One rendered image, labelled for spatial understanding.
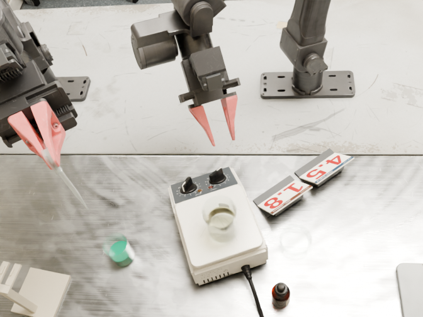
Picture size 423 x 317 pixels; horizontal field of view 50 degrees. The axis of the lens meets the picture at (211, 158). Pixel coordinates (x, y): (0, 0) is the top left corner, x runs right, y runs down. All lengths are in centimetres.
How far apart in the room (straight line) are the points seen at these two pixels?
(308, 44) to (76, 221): 55
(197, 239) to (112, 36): 66
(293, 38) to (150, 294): 53
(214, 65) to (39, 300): 50
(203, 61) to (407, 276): 48
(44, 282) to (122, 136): 33
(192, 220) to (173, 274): 12
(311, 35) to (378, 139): 25
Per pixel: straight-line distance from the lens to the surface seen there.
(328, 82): 103
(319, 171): 88
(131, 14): 128
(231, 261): 75
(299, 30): 88
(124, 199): 91
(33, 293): 89
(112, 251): 84
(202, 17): 71
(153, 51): 75
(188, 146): 95
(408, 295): 82
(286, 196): 84
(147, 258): 85
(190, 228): 76
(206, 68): 68
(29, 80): 64
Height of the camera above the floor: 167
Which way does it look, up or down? 56 degrees down
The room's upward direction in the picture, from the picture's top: 12 degrees counter-clockwise
